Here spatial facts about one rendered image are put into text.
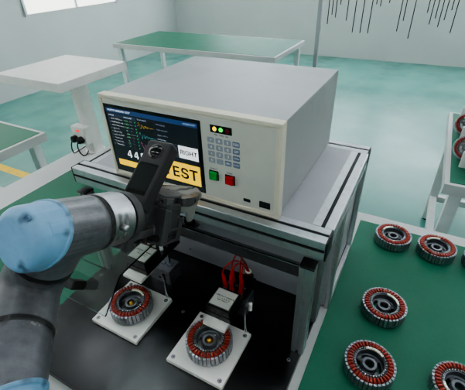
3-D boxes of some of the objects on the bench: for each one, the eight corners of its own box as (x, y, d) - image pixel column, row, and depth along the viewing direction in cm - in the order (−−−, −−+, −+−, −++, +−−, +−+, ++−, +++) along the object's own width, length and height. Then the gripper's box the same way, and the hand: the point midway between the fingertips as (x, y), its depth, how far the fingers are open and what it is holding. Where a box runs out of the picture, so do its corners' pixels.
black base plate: (242, 503, 63) (242, 499, 62) (15, 352, 89) (12, 347, 88) (319, 309, 97) (319, 303, 96) (138, 241, 123) (138, 235, 122)
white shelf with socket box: (90, 191, 150) (57, 83, 125) (33, 172, 165) (-6, 73, 140) (144, 156, 176) (125, 61, 150) (90, 143, 191) (66, 54, 165)
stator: (384, 405, 76) (388, 396, 74) (335, 374, 81) (336, 366, 79) (399, 364, 83) (403, 355, 81) (353, 339, 89) (355, 330, 87)
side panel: (327, 309, 97) (345, 215, 79) (316, 304, 98) (331, 212, 80) (350, 247, 117) (368, 161, 99) (341, 244, 118) (357, 159, 100)
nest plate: (221, 391, 77) (221, 388, 76) (166, 361, 83) (165, 358, 83) (251, 336, 88) (251, 333, 87) (200, 313, 94) (200, 310, 93)
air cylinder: (171, 285, 103) (168, 272, 99) (150, 277, 106) (148, 264, 102) (181, 274, 106) (179, 261, 103) (161, 266, 109) (158, 253, 106)
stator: (381, 336, 89) (384, 326, 87) (351, 303, 98) (353, 294, 96) (414, 319, 93) (417, 309, 91) (382, 289, 101) (384, 280, 99)
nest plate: (136, 345, 87) (135, 342, 86) (92, 322, 93) (91, 319, 92) (172, 301, 98) (172, 298, 97) (131, 282, 104) (130, 280, 103)
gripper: (93, 240, 53) (175, 217, 72) (139, 259, 50) (213, 229, 69) (98, 185, 52) (181, 176, 71) (146, 200, 48) (220, 186, 67)
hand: (195, 189), depth 68 cm, fingers closed
